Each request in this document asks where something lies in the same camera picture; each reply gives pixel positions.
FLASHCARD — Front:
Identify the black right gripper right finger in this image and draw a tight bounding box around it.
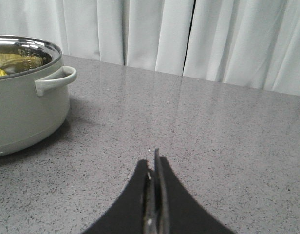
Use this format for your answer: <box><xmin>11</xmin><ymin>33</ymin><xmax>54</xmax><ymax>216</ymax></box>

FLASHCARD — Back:
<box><xmin>154</xmin><ymin>148</ymin><xmax>234</xmax><ymax>234</ymax></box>

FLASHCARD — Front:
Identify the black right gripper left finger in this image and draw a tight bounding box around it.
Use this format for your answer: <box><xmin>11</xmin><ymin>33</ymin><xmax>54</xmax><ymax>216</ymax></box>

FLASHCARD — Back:
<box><xmin>84</xmin><ymin>159</ymin><xmax>148</xmax><ymax>234</ymax></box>

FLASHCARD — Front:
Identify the yellow corn cob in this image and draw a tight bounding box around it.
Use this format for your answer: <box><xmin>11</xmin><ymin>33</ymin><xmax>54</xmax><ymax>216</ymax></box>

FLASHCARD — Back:
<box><xmin>0</xmin><ymin>53</ymin><xmax>43</xmax><ymax>77</ymax></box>

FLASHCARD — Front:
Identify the pale green electric cooking pot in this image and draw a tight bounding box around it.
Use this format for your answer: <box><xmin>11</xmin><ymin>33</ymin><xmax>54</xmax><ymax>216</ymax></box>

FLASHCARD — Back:
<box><xmin>0</xmin><ymin>35</ymin><xmax>77</xmax><ymax>156</ymax></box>

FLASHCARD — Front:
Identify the white pleated curtain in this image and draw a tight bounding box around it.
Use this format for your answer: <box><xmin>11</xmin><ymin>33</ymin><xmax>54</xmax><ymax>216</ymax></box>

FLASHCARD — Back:
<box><xmin>0</xmin><ymin>0</ymin><xmax>300</xmax><ymax>96</ymax></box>

